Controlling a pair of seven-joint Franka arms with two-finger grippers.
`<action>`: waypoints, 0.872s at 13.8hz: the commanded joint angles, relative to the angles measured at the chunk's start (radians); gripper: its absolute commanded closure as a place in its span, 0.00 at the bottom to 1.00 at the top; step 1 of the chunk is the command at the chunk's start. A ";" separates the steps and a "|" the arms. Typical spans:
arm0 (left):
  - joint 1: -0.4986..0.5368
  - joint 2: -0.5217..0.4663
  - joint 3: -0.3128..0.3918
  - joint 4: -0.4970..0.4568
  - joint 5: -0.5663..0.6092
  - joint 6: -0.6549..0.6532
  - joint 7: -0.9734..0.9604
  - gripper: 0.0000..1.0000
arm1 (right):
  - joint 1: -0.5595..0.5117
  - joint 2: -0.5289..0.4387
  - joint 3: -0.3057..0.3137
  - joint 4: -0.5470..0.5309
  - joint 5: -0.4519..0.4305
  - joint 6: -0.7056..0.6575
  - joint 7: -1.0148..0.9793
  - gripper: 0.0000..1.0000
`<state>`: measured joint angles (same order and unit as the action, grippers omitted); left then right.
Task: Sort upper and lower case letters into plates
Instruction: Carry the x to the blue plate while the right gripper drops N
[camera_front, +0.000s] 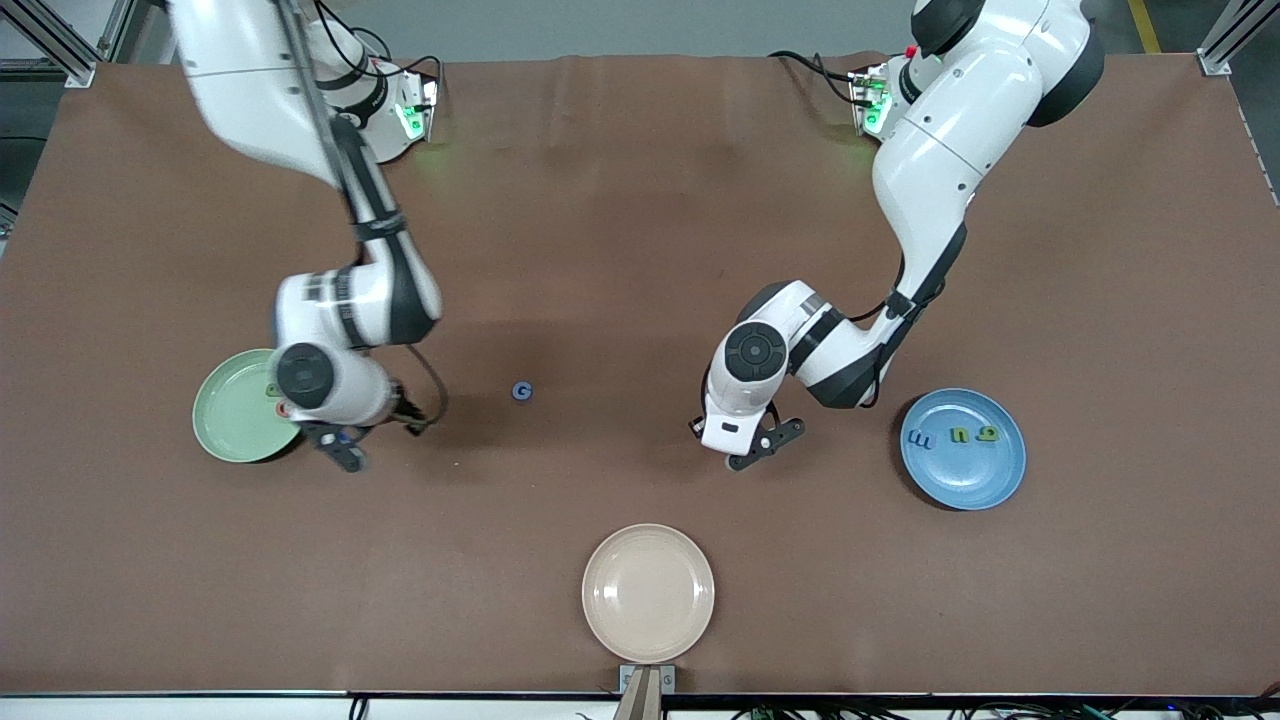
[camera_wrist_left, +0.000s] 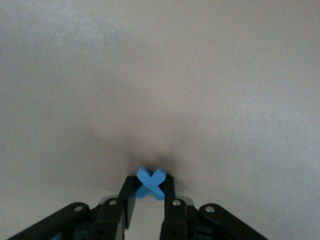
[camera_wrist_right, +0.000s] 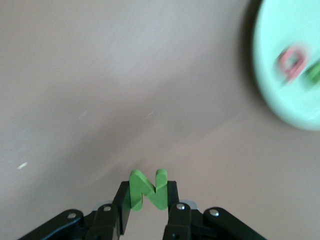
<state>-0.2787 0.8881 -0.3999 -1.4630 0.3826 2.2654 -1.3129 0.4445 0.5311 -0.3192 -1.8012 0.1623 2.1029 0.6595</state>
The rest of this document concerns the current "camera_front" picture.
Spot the beige plate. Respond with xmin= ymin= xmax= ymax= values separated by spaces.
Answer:
xmin=581 ymin=523 xmax=716 ymax=665

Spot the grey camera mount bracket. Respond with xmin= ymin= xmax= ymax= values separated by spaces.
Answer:
xmin=612 ymin=664 xmax=677 ymax=720

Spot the black base cable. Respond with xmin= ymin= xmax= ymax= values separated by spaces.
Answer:
xmin=345 ymin=25 xmax=446 ymax=111
xmin=768 ymin=50 xmax=861 ymax=106

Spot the blue plate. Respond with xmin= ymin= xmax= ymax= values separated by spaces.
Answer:
xmin=899 ymin=388 xmax=1028 ymax=512

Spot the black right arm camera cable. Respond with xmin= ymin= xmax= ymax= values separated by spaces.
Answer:
xmin=275 ymin=0 xmax=451 ymax=433

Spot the silver base connector block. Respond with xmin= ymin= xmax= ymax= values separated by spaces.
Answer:
xmin=848 ymin=65 xmax=891 ymax=136
xmin=395 ymin=70 xmax=441 ymax=143

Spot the aluminium frame profile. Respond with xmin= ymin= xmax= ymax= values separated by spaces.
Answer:
xmin=0 ymin=0 xmax=136 ymax=89
xmin=1195 ymin=0 xmax=1256 ymax=77

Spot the green plate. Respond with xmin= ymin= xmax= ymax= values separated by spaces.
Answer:
xmin=192 ymin=348 xmax=301 ymax=464

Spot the brown table cover sheet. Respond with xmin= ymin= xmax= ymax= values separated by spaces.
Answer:
xmin=0 ymin=52 xmax=1280 ymax=696

